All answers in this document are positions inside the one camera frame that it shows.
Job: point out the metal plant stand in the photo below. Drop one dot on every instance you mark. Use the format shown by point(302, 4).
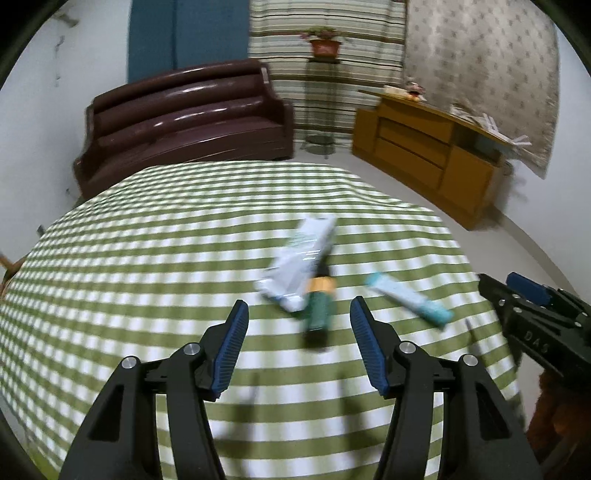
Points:
point(321, 138)

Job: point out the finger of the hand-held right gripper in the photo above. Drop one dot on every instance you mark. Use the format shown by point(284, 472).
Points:
point(494, 290)
point(526, 286)

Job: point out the small toy figure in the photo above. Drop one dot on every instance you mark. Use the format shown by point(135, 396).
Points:
point(414, 91)

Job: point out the brown fuzzy cloth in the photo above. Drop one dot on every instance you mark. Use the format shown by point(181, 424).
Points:
point(563, 415)

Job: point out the cream flat box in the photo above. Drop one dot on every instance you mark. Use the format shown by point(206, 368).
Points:
point(395, 89)

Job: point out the white papers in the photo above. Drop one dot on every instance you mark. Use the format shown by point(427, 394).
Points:
point(494, 127)

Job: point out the wooden chair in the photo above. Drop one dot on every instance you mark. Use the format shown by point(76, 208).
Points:
point(9, 272)

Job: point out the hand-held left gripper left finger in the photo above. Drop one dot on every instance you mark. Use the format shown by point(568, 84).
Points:
point(228, 350)

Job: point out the grey white mailer bag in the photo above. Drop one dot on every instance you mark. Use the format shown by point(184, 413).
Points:
point(300, 263)

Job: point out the potted plant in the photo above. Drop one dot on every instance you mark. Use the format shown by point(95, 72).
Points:
point(324, 45)

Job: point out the green bottle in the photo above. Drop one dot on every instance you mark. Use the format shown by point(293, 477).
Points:
point(319, 309)

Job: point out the blue curtain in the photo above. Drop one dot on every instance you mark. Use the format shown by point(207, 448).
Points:
point(184, 37)

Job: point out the brown leather sofa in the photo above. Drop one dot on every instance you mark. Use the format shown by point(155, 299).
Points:
point(184, 120)

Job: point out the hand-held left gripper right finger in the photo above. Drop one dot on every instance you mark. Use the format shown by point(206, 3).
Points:
point(367, 350)

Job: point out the wooden cabinet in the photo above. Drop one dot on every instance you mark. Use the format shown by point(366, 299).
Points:
point(415, 147)

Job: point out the light blue toothpaste tube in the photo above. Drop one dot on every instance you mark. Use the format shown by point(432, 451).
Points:
point(406, 297)

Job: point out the patterned beige cloth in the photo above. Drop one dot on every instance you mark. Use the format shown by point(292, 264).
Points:
point(485, 60)

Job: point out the striped curtain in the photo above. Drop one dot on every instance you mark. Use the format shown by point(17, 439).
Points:
point(369, 46)

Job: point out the green checkered tablecloth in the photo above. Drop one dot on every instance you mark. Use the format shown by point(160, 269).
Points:
point(161, 254)

